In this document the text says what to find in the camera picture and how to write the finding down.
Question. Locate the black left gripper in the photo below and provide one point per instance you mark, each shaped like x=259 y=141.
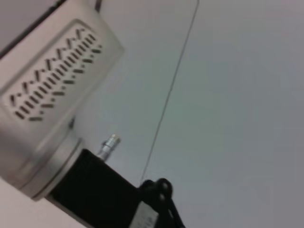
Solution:
x=95 y=190

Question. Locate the metal left wrist connector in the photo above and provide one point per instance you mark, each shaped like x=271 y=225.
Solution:
x=108 y=147

